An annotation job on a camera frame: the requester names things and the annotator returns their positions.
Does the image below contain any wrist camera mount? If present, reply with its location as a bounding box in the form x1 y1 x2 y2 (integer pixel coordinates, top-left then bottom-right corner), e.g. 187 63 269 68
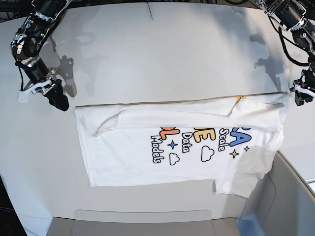
17 79 56 104
289 79 315 98

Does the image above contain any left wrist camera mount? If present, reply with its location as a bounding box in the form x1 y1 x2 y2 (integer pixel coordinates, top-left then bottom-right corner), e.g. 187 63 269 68
289 79 315 98

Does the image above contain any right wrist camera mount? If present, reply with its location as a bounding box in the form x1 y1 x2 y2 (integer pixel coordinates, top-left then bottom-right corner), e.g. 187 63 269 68
17 79 56 104

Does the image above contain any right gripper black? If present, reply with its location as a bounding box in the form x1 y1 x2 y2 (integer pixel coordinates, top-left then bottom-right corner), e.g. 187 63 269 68
23 60 69 111

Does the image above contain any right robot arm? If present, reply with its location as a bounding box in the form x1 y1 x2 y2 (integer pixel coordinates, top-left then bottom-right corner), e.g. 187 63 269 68
10 0 72 111

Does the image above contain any white t-shirt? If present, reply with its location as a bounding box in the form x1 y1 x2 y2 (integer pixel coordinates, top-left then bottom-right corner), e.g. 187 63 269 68
75 93 291 198

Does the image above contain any beige cardboard box right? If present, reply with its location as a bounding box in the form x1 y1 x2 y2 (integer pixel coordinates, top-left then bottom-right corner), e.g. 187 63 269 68
237 152 315 236

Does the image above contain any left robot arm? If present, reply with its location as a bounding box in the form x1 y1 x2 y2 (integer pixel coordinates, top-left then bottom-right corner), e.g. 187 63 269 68
254 0 315 106

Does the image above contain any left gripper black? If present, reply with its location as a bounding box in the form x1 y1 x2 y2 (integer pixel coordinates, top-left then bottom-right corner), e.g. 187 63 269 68
295 62 315 106

